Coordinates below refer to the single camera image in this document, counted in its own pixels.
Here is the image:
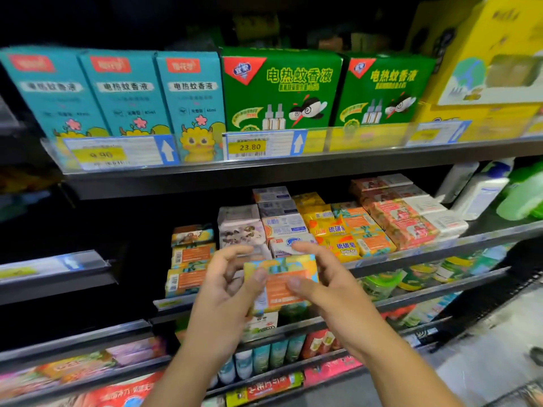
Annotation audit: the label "person's right hand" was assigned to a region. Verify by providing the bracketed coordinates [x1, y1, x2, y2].
[287, 242, 396, 363]

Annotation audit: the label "green plastic bottle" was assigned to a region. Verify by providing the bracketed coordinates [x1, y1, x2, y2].
[495, 162, 543, 222]

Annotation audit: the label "orange and blue soap box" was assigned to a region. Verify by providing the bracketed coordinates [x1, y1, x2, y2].
[244, 254, 320, 315]

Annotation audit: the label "white bottle with blue cap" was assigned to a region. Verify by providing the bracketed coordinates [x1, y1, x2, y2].
[450, 158, 516, 221]

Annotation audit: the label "row of teal white tubes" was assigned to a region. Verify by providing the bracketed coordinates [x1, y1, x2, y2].
[208, 334, 307, 388]

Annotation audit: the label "soap box with picture print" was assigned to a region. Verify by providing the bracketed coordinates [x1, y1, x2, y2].
[171, 224, 215, 247]

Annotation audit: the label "stack of red pink boxes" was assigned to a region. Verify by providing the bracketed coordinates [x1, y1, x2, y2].
[350, 177, 440, 251]

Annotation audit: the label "person's left hand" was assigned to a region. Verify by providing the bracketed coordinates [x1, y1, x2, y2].
[186, 246, 268, 357]

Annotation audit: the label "stack of white blue boxes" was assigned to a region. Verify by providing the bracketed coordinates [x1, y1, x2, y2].
[252, 186, 318, 259]

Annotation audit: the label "stack of plain white boxes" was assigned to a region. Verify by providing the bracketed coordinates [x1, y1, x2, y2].
[377, 173, 469, 240]

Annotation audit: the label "stack of yellow soap boxes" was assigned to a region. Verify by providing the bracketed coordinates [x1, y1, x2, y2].
[292, 192, 362, 263]

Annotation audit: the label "green round containers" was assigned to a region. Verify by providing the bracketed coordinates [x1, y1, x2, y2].
[360, 270, 404, 302]

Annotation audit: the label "grey shelf with clear rail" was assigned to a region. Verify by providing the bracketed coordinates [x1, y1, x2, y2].
[0, 249, 117, 306]

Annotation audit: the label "teal mosquito liquid box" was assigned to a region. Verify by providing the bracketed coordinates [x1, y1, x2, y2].
[77, 49, 172, 138]
[154, 51, 227, 163]
[0, 46, 112, 142]

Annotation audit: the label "person's right forearm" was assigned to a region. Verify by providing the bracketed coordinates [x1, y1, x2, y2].
[351, 330, 465, 407]

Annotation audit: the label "white green box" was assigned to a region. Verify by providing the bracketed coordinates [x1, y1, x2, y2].
[243, 311, 279, 343]

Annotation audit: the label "white price tag, yellow patch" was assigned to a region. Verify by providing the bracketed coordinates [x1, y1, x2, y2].
[63, 135, 180, 171]
[406, 120, 472, 147]
[223, 129, 308, 161]

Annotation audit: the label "large yellow windowed box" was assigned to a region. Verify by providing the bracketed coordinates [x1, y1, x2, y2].
[405, 0, 543, 107]

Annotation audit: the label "green mosquito liquid box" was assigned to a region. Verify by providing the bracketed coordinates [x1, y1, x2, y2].
[334, 53, 437, 127]
[221, 47, 343, 133]

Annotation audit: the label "person's left forearm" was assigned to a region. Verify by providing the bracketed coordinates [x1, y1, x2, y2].
[141, 335, 239, 407]

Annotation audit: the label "white plastic bottle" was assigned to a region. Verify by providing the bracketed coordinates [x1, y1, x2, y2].
[435, 161, 480, 205]

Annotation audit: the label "red and white snack bag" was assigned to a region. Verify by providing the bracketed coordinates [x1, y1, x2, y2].
[81, 371, 164, 407]

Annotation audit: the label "stack of orange green boxes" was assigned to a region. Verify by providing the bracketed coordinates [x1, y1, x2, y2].
[331, 202, 398, 258]

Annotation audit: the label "flat yellow box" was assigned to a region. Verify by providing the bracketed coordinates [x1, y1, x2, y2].
[413, 101, 543, 142]

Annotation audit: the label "orange soap box with barcode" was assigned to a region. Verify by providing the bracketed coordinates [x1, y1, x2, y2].
[165, 263, 209, 299]
[171, 243, 217, 269]

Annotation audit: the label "pink packets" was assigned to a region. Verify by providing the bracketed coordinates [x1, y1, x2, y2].
[303, 355, 364, 387]

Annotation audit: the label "red tube packets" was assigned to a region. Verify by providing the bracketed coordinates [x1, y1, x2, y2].
[301, 329, 342, 361]

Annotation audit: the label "stack of white floral boxes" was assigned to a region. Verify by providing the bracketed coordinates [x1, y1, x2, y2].
[217, 204, 272, 259]

